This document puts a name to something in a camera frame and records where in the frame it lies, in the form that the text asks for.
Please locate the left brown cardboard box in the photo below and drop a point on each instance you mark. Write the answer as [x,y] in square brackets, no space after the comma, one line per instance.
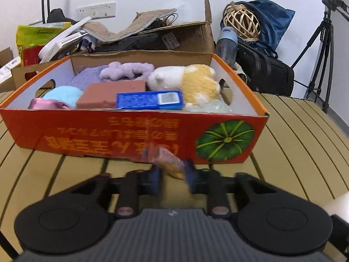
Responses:
[7,82]

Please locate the purple knitted cloth pouch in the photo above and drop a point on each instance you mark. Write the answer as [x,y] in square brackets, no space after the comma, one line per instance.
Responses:
[87,77]

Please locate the blue tissue pack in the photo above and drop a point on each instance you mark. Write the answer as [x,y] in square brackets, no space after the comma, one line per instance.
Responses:
[150,100]

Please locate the white printed paper sheet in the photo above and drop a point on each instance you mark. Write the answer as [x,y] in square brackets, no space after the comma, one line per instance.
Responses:
[5,71]

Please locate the white flat carton box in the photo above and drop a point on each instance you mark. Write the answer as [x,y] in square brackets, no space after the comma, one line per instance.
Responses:
[64,45]

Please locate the lilac fluffy headband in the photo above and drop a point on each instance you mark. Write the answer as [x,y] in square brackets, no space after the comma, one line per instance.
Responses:
[117,71]

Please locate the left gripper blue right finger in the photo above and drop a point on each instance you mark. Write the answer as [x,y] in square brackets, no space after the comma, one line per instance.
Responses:
[208,182]

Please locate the red orange cardboard tray box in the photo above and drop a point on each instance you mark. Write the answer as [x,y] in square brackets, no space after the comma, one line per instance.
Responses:
[201,137]

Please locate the white and yellow plush cat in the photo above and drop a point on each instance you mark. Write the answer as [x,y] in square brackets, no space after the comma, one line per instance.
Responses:
[196,82]

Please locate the black suitcase bag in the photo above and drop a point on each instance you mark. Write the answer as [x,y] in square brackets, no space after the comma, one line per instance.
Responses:
[265,74]

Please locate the black trolley handle cart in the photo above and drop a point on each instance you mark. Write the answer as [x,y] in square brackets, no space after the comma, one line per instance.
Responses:
[55,15]

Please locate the light blue plush toy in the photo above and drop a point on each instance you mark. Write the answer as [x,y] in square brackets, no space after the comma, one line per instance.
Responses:
[67,94]

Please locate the black camera tripod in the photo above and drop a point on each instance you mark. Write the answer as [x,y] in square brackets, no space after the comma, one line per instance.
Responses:
[325,33]

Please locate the blue cap water bottle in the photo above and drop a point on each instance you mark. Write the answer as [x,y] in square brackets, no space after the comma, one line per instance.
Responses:
[227,46]

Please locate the yellow green snack bag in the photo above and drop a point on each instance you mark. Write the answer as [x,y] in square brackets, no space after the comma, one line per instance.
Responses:
[31,39]

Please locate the beige fuzzy mat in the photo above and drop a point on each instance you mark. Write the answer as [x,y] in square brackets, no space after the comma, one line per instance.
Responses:
[142,21]

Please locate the small brown cardboard box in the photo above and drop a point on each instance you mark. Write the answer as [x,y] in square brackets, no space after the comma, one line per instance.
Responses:
[21,75]

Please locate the pink satin scrunchie cloth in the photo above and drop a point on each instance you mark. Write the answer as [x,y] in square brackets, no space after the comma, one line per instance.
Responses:
[44,104]

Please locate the large brown cardboard box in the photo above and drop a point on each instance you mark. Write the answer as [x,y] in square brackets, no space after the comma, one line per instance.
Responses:
[195,36]

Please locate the white wall socket strip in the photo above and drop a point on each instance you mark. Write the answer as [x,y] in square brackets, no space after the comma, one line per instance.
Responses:
[102,10]

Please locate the clear plastic bag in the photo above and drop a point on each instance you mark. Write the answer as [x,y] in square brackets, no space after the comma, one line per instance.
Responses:
[217,106]

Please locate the pink brick sponge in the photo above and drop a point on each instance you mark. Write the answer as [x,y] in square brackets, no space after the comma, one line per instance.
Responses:
[103,95]

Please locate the woven rattan ball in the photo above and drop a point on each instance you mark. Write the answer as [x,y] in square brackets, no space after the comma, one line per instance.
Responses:
[242,20]

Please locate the small snack packet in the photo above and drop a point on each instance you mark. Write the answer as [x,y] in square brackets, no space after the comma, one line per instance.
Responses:
[163,158]

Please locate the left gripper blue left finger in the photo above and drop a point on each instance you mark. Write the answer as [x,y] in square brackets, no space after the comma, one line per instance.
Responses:
[132,186]

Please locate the dark blue cloth bag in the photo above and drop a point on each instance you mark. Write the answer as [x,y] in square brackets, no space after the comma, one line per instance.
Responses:
[274,21]

